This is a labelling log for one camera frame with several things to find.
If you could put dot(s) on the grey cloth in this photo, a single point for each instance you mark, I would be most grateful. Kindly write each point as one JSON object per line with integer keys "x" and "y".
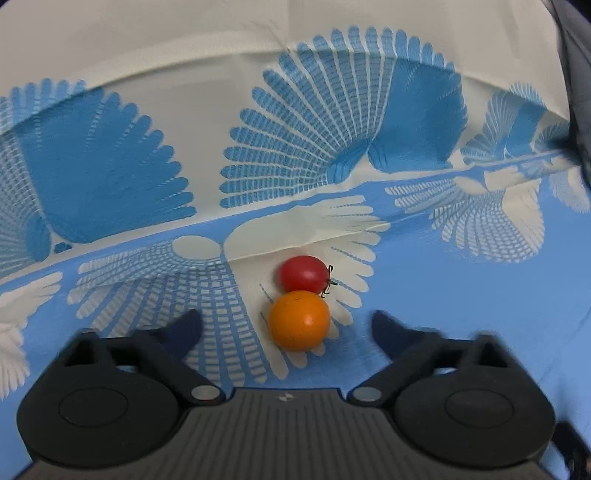
{"x": 577, "y": 69}

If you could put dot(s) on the blue white patterned cloth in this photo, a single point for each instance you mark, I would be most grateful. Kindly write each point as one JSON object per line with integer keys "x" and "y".
{"x": 138, "y": 161}

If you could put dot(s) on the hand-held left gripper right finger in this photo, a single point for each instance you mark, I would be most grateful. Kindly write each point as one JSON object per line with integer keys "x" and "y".
{"x": 385, "y": 333}

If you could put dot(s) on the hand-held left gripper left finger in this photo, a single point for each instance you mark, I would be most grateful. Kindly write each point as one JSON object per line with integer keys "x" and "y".
{"x": 187, "y": 330}

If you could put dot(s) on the orange cherry tomato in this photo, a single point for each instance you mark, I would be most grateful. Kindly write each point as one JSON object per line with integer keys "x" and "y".
{"x": 299, "y": 321}

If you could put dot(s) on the red cherry tomato with stem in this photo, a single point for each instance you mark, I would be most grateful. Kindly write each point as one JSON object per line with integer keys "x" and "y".
{"x": 302, "y": 275}

